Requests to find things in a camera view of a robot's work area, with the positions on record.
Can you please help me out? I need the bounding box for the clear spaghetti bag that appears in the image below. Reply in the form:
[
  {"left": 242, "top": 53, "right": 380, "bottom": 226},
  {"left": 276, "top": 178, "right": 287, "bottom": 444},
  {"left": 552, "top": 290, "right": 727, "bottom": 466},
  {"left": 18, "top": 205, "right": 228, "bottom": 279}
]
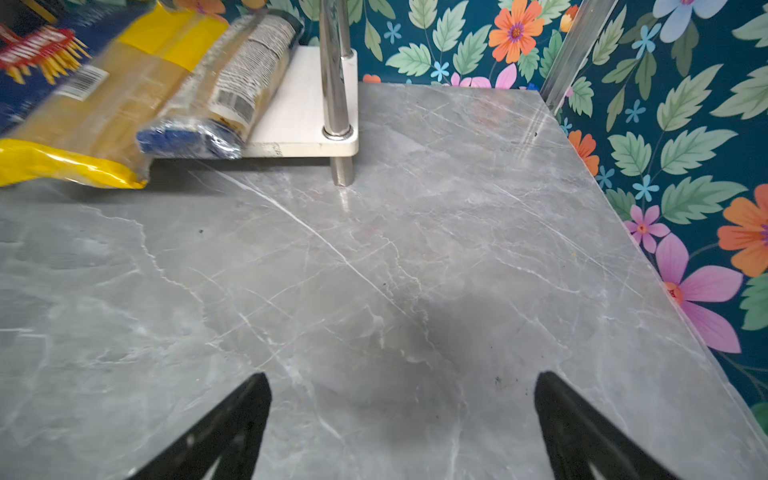
[{"left": 136, "top": 9, "right": 303, "bottom": 160}]

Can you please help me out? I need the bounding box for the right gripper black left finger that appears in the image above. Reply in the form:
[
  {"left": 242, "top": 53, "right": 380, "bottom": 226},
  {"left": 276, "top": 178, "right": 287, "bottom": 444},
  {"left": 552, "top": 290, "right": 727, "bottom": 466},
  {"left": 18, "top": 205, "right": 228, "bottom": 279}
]
[{"left": 129, "top": 373, "right": 272, "bottom": 479}]

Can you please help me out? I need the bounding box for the blue Barilla spaghetti bag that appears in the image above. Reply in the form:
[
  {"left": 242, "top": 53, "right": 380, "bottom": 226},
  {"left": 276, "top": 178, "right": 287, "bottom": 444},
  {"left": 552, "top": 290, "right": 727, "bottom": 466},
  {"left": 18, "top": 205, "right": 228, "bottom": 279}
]
[{"left": 1, "top": 1, "right": 153, "bottom": 133}]

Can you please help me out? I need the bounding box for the white two-tier shelf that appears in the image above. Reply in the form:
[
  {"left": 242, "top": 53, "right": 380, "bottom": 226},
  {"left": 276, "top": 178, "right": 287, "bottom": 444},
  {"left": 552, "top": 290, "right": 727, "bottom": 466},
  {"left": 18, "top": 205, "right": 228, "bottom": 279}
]
[{"left": 242, "top": 1, "right": 359, "bottom": 187}]

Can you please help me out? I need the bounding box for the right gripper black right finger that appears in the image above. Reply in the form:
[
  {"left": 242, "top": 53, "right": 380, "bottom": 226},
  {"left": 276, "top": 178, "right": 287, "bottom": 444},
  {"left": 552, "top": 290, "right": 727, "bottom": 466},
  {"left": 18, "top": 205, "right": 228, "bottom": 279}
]
[{"left": 534, "top": 371, "right": 677, "bottom": 479}]

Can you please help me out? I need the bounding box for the yellow spaghetti bag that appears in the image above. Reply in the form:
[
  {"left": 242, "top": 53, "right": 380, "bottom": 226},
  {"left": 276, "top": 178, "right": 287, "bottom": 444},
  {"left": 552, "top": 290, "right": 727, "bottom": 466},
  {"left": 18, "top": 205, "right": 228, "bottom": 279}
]
[{"left": 1, "top": 2, "right": 228, "bottom": 189}]

